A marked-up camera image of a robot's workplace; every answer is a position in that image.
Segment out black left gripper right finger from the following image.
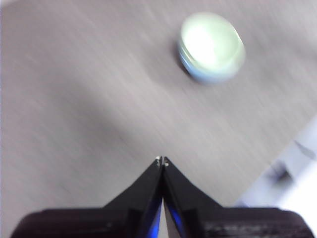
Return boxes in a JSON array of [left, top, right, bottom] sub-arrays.
[[162, 155, 312, 238]]

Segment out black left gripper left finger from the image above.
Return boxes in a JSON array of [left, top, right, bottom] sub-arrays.
[[11, 155, 163, 238]]

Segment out blue ribbed bowl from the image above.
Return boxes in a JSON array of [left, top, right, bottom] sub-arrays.
[[178, 53, 246, 87]]

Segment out green ribbed bowl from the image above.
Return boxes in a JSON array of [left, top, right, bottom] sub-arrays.
[[177, 37, 246, 75], [179, 11, 246, 70]]

